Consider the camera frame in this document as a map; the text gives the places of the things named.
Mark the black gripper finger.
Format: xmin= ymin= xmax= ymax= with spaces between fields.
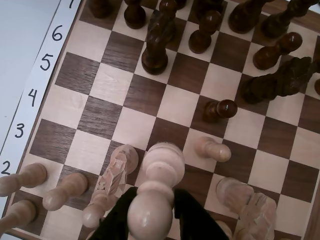
xmin=88 ymin=186 xmax=139 ymax=240
xmin=166 ymin=188 xmax=231 ymax=240

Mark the light wooden pawn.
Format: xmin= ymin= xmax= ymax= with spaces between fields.
xmin=0 ymin=162 xmax=48 ymax=198
xmin=194 ymin=136 xmax=232 ymax=163
xmin=82 ymin=192 xmax=111 ymax=229
xmin=42 ymin=172 xmax=89 ymax=211
xmin=127 ymin=142 xmax=186 ymax=240

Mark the light wooden knight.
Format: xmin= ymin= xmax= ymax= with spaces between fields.
xmin=216 ymin=176 xmax=277 ymax=240
xmin=96 ymin=144 xmax=139 ymax=201

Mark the light wooden rook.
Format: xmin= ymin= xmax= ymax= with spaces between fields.
xmin=0 ymin=199 xmax=37 ymax=235

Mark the wooden chessboard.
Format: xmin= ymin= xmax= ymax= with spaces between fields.
xmin=0 ymin=0 xmax=320 ymax=240

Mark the dark wooden knight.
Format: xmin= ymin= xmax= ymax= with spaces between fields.
xmin=241 ymin=56 xmax=314 ymax=105
xmin=141 ymin=9 xmax=177 ymax=75

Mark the white paper number strip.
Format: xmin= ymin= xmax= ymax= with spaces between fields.
xmin=0 ymin=0 xmax=82 ymax=181

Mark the dark wooden king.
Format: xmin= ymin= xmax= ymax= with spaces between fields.
xmin=228 ymin=0 xmax=263 ymax=35

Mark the dark wooden queen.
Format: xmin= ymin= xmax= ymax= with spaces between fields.
xmin=194 ymin=0 xmax=225 ymax=16

